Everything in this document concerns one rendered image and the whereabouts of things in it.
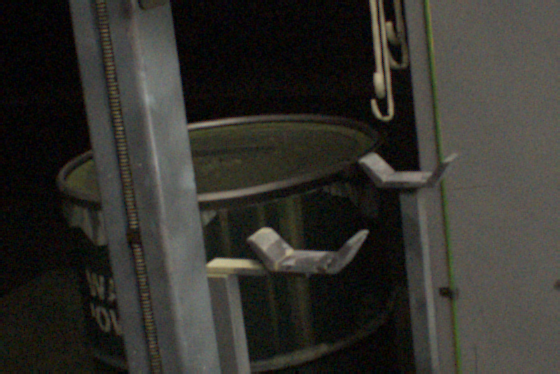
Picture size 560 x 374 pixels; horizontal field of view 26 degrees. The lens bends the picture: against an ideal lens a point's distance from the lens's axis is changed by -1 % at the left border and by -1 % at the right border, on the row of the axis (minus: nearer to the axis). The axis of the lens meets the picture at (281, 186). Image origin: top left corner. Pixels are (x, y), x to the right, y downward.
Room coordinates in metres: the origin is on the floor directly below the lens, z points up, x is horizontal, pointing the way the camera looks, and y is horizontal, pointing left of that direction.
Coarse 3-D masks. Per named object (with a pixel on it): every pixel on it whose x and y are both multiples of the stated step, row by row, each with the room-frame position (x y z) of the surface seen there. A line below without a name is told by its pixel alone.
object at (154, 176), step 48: (96, 0) 0.92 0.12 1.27; (96, 48) 0.92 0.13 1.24; (144, 48) 0.91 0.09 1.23; (96, 96) 0.93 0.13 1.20; (144, 96) 0.91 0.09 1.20; (96, 144) 0.93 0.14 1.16; (144, 144) 0.91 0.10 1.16; (144, 192) 0.91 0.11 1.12; (192, 192) 0.95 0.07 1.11; (144, 240) 0.91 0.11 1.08; (192, 240) 0.94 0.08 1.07; (144, 288) 0.92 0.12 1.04; (192, 288) 0.93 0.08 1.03; (144, 336) 0.93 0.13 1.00; (192, 336) 0.92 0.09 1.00
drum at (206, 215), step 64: (192, 128) 2.34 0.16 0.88; (64, 192) 1.94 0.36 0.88; (256, 192) 1.79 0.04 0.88; (320, 192) 1.85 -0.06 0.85; (384, 192) 2.02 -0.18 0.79; (256, 256) 1.80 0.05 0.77; (384, 256) 1.99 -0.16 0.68; (256, 320) 1.80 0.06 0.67; (320, 320) 1.83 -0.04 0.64; (384, 320) 1.93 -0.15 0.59
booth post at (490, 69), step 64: (448, 0) 1.31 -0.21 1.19; (512, 0) 1.28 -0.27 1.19; (448, 64) 1.32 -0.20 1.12; (512, 64) 1.28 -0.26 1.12; (448, 128) 1.32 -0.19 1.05; (512, 128) 1.29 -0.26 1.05; (448, 192) 1.32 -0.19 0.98; (512, 192) 1.29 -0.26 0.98; (512, 256) 1.29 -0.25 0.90; (448, 320) 1.33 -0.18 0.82; (512, 320) 1.29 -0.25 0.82
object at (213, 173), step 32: (224, 128) 2.34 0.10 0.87; (256, 128) 2.31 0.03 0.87; (288, 128) 2.28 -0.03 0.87; (320, 128) 2.24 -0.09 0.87; (192, 160) 2.12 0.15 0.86; (224, 160) 2.09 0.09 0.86; (256, 160) 2.06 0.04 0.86; (288, 160) 2.04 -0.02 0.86; (320, 160) 2.01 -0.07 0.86; (96, 192) 1.96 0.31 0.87
